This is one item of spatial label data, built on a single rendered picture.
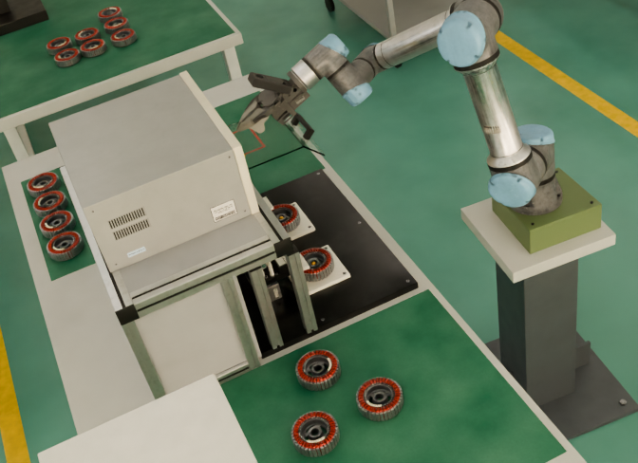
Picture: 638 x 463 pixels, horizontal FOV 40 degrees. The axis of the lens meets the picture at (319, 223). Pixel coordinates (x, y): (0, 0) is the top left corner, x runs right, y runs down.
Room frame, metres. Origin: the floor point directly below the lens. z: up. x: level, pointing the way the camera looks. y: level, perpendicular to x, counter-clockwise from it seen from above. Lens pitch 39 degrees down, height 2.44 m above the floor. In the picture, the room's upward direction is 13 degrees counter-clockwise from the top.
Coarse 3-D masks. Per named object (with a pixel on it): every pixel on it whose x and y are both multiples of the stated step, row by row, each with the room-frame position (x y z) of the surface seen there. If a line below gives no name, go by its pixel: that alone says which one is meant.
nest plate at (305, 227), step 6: (294, 204) 2.14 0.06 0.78; (300, 210) 2.11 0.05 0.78; (288, 216) 2.09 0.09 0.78; (300, 216) 2.07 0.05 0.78; (306, 216) 2.07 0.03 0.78; (300, 222) 2.05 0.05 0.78; (306, 222) 2.04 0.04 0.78; (300, 228) 2.02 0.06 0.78; (306, 228) 2.01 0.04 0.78; (312, 228) 2.01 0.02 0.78; (294, 234) 2.00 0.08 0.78; (300, 234) 1.99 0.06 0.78
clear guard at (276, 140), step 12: (276, 120) 2.19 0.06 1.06; (240, 132) 2.17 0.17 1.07; (252, 132) 2.15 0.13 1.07; (264, 132) 2.14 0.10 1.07; (276, 132) 2.13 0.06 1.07; (288, 132) 2.11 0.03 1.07; (300, 132) 2.15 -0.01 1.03; (252, 144) 2.09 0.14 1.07; (264, 144) 2.08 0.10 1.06; (276, 144) 2.06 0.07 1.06; (288, 144) 2.05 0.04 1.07; (300, 144) 2.04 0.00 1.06; (312, 144) 2.08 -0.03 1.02; (252, 156) 2.03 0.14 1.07; (264, 156) 2.02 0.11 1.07; (276, 156) 2.01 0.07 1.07
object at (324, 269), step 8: (312, 248) 1.88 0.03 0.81; (320, 248) 1.87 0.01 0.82; (304, 256) 1.85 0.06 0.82; (312, 256) 1.86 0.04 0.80; (320, 256) 1.85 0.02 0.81; (328, 256) 1.82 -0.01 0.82; (320, 264) 1.83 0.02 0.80; (328, 264) 1.80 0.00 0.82; (304, 272) 1.79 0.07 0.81; (312, 272) 1.78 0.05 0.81; (320, 272) 1.77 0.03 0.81; (328, 272) 1.78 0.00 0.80; (312, 280) 1.77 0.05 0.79; (320, 280) 1.77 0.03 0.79
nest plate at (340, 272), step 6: (324, 246) 1.92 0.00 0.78; (336, 258) 1.85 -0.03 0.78; (336, 264) 1.83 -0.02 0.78; (342, 264) 1.82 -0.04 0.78; (336, 270) 1.80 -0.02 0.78; (342, 270) 1.80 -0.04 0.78; (288, 276) 1.83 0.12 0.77; (330, 276) 1.78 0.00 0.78; (336, 276) 1.78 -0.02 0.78; (342, 276) 1.77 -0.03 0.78; (348, 276) 1.78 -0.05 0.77; (312, 282) 1.78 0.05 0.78; (318, 282) 1.77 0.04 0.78; (324, 282) 1.77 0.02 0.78; (330, 282) 1.76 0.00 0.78; (336, 282) 1.76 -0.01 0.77; (312, 288) 1.75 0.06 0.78; (318, 288) 1.75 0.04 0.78
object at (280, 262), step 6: (282, 258) 1.80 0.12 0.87; (276, 264) 1.78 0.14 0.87; (282, 264) 1.78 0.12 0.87; (306, 264) 1.80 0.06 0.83; (264, 270) 1.79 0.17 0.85; (276, 270) 1.78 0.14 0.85; (282, 270) 1.77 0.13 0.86; (288, 270) 1.77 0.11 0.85; (246, 276) 1.79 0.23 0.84; (270, 276) 1.77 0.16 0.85; (276, 276) 1.76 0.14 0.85; (282, 276) 1.76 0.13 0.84; (270, 282) 1.75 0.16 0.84
